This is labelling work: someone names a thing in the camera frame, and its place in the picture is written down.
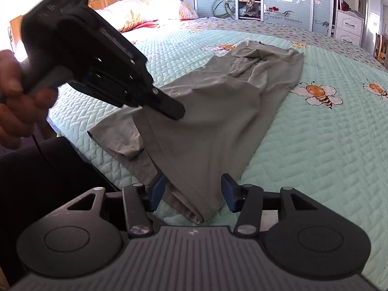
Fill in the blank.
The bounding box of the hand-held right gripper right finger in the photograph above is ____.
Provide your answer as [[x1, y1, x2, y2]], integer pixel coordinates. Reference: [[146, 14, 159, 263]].
[[221, 173, 319, 236]]

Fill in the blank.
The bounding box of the floral pillow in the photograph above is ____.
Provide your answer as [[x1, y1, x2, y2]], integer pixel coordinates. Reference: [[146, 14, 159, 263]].
[[95, 0, 199, 33]]

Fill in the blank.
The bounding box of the black cable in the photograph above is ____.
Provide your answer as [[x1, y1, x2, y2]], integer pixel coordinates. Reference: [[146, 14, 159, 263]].
[[32, 127, 57, 170]]

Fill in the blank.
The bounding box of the quilted bee-print bedspread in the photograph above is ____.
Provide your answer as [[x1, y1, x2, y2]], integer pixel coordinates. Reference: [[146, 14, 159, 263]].
[[48, 16, 388, 291]]

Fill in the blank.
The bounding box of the red bed sheet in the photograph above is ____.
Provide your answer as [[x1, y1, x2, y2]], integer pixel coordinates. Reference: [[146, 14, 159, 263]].
[[127, 20, 170, 32]]

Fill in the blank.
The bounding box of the person's left hand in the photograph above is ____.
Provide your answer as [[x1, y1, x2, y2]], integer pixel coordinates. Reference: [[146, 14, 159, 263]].
[[0, 49, 59, 150]]

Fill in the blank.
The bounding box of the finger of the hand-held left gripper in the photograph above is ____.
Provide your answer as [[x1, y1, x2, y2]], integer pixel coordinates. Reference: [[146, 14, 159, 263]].
[[145, 86, 186, 121]]

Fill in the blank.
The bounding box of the grey t-shirt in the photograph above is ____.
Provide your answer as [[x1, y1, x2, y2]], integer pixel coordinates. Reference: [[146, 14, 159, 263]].
[[87, 40, 304, 224]]

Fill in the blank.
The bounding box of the white drawer cabinet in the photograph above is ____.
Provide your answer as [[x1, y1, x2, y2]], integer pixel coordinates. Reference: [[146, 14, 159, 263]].
[[335, 9, 364, 47]]

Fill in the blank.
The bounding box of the sliding-door wardrobe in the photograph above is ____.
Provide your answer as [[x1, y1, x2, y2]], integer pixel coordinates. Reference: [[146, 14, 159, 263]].
[[191, 0, 369, 38]]

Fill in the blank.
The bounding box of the wooden chair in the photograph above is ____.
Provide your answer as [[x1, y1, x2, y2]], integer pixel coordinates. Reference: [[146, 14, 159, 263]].
[[374, 33, 388, 67]]

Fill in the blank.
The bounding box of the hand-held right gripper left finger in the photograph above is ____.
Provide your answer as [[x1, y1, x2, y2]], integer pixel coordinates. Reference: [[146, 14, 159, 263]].
[[67, 174, 167, 237]]

